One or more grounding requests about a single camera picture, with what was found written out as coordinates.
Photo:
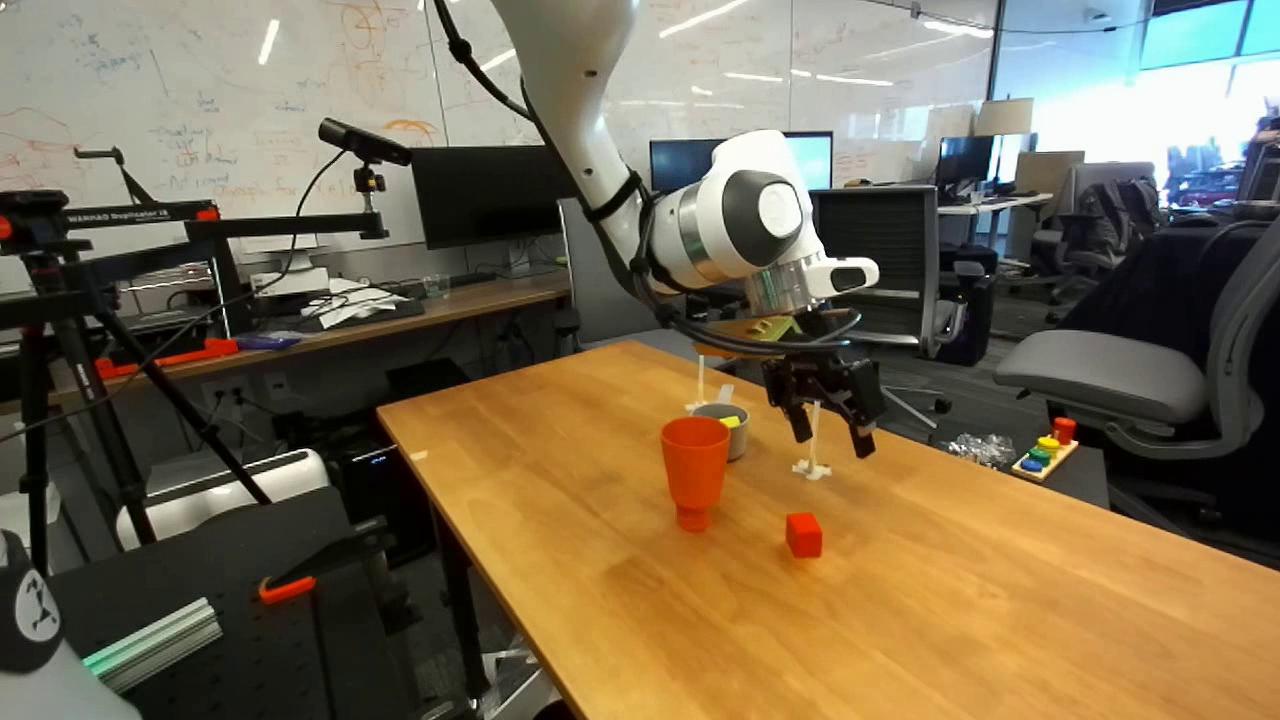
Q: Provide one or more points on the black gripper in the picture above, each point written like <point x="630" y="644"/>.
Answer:
<point x="827" y="372"/>

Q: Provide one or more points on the gray measuring cup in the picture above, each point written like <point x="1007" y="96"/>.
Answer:
<point x="737" y="447"/>

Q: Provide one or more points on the orange plastic cup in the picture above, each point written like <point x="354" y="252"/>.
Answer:
<point x="699" y="464"/>

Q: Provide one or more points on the red block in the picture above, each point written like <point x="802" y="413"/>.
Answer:
<point x="807" y="534"/>

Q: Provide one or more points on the clear plastic bag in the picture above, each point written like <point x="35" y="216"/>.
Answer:
<point x="980" y="450"/>

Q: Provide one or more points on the black mesh office chair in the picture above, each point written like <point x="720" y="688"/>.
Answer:
<point x="895" y="252"/>

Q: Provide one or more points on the colourful stacking toy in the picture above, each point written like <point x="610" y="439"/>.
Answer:
<point x="1045" y="453"/>

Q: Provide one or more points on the lit computer monitor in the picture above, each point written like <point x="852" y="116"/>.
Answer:
<point x="818" y="159"/>

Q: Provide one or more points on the wooden background desk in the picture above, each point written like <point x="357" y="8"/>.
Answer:
<point x="994" y="205"/>

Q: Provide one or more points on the dark background monitor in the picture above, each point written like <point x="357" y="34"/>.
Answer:
<point x="962" y="160"/>

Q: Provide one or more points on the dark computer monitor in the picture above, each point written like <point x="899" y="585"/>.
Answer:
<point x="480" y="202"/>
<point x="678" y="160"/>

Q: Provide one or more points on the silver monitor back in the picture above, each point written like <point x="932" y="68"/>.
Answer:
<point x="1048" y="175"/>

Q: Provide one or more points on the dark background office chair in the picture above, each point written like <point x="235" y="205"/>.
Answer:
<point x="1113" y="214"/>

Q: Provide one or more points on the beige lamp shade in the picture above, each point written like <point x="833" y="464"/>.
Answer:
<point x="1007" y="116"/>

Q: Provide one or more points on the long wooden desk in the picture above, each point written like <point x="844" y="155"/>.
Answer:
<point x="443" y="304"/>

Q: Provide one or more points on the white paper pile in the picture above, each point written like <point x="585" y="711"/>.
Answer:
<point x="342" y="304"/>

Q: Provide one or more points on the white foam roll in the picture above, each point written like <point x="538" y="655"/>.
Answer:
<point x="225" y="494"/>

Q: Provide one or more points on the black cart platform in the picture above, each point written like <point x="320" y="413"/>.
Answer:
<point x="203" y="563"/>

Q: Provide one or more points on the red orange bar clamp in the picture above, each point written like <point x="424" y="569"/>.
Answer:
<point x="167" y="356"/>

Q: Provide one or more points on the gray metal tube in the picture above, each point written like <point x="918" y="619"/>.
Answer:
<point x="154" y="644"/>

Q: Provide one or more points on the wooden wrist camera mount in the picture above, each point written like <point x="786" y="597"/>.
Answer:
<point x="767" y="324"/>

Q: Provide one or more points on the black stereo camera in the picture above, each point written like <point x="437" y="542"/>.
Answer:
<point x="363" y="143"/>

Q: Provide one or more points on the black camera tripod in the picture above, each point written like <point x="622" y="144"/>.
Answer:
<point x="38" y="426"/>

